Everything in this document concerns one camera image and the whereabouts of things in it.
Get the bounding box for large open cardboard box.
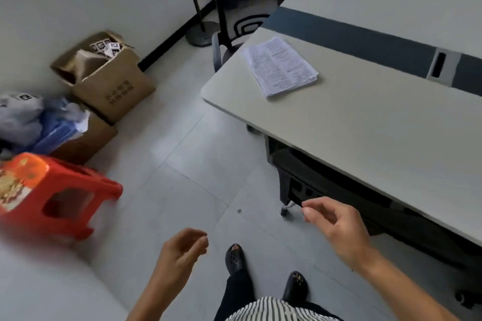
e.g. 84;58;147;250
50;29;157;125

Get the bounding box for person's black trousers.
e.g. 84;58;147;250
213;268;344;321

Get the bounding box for red plastic stool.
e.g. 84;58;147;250
0;152;124;242

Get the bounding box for black standing fan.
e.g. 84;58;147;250
179;0;220;48

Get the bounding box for person's left hand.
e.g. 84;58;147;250
155;228;210;295

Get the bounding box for blue white plastic bag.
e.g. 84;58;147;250
0;92;91;156

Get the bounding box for silver table cable grommet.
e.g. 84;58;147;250
426;48;462;86

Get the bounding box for person's left black shoe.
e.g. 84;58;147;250
224;243;248;276

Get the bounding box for long white grey table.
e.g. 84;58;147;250
200;0;482;248

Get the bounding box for printed white paper stack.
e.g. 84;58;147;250
240;35;320;99

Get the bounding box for person's right forearm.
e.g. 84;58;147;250
355;250;462;321

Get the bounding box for black office chair grey frame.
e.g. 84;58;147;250
206;0;289;73

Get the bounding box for person's right hand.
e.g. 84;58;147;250
301;196;374;272

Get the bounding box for small cardboard box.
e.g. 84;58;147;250
49;112;118;166

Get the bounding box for person's black shoe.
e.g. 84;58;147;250
282;271;309;304
224;243;248;276

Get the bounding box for person's right black shoe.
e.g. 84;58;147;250
282;271;309;304

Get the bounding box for person's left forearm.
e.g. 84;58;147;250
126;281;189;321

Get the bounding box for person's striped shirt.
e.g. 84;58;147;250
224;296;341;321

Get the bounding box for chrome base mesh chair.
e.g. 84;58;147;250
265;135;482;276

